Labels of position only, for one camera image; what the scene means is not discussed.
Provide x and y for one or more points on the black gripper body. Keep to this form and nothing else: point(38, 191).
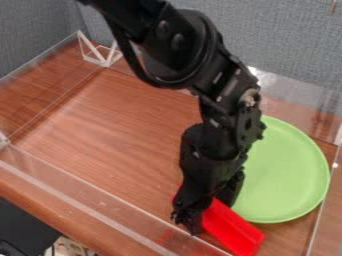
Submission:
point(206, 171)

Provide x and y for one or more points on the white power strip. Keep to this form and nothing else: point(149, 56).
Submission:
point(69, 247)

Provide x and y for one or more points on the black box under table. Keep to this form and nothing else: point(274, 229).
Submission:
point(26, 236)

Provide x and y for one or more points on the clear acrylic corner bracket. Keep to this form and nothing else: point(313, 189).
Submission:
point(101, 55)

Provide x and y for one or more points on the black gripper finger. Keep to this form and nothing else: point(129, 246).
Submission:
point(193, 221)
point(230, 192)

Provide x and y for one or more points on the green round plate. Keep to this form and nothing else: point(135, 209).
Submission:
point(288, 176)

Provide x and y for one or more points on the clear acrylic enclosure wall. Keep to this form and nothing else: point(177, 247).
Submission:
point(89, 156)

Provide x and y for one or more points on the red rectangular block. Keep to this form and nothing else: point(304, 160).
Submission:
point(229, 228)

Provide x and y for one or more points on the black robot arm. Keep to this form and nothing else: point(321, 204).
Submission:
point(175, 51)

